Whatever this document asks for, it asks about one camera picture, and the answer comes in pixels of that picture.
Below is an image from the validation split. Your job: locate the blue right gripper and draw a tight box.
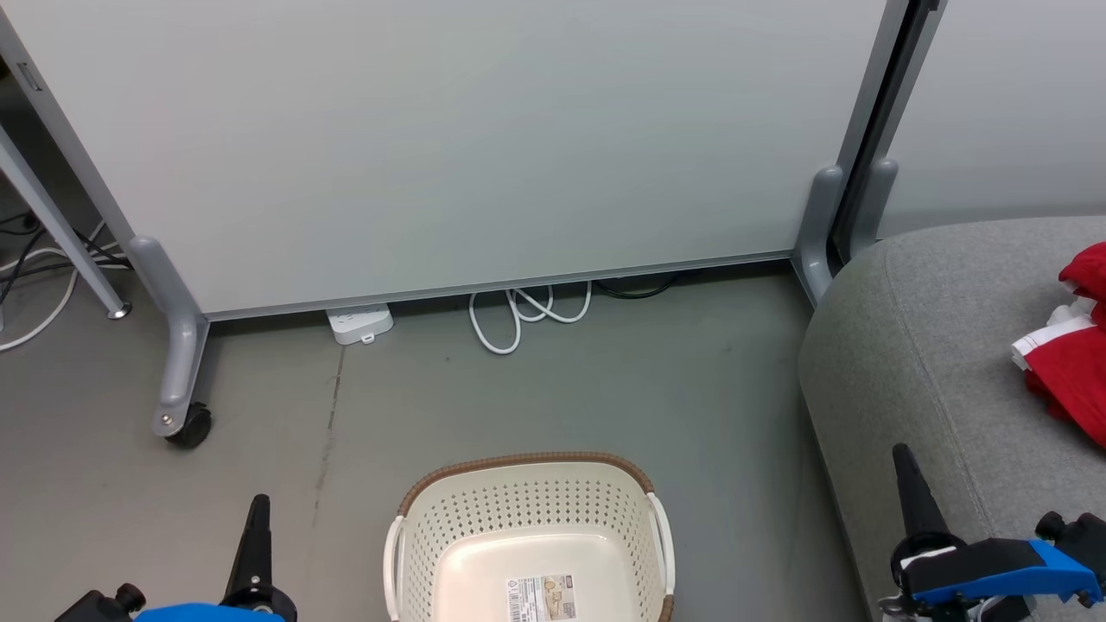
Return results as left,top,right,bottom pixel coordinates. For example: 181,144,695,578
880,442,1104,622

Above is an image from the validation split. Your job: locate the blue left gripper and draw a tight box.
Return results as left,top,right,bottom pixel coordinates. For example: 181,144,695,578
130,494,300,622

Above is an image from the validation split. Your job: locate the red garment with white trim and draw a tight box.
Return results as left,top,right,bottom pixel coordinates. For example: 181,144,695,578
1010,242,1106,447

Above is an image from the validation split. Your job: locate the cream perforated laundry basket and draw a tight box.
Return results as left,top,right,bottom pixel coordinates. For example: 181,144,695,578
383,450,677,622

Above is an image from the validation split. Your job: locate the printed paper basket label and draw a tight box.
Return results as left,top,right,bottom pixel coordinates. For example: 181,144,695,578
505,574,579,622

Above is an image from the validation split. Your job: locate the grey fabric sofa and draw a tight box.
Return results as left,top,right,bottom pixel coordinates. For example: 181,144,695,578
796,215,1106,622

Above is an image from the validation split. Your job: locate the black caster wheel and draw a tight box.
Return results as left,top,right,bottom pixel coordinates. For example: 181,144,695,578
164,402,213,449

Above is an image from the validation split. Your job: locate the white power strip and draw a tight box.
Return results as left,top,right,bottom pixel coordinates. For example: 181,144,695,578
326,301,396,346

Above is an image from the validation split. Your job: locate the grey metal table leg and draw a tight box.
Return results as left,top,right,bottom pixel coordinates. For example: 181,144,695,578
0,121,133,321

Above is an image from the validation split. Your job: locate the narrow white partition panel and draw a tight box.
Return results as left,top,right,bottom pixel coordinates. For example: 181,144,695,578
849,0,1106,262

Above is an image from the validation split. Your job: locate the wide white partition panel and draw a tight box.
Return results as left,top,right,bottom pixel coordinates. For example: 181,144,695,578
0,0,918,438

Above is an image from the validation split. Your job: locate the long white floor cable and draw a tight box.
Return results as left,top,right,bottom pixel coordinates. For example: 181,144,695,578
0,220,132,354

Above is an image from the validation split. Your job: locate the coiled white power cable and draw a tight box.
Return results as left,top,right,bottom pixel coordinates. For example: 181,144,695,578
467,280,594,357

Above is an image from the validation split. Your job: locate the black floor cable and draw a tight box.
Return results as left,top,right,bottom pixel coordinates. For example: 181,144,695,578
594,271,685,301

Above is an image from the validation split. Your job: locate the thin black cable bundle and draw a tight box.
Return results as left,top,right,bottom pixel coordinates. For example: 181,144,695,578
0,210,132,305

